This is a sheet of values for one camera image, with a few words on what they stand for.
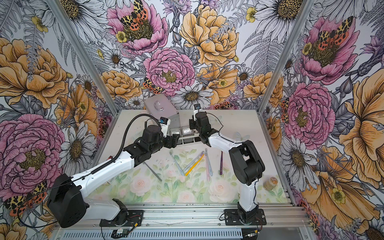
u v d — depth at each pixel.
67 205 0.40
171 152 0.99
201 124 0.73
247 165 0.50
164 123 0.70
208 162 0.94
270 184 0.79
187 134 0.99
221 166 0.92
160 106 1.03
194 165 0.92
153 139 0.62
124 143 0.61
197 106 0.81
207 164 0.94
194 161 0.94
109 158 0.92
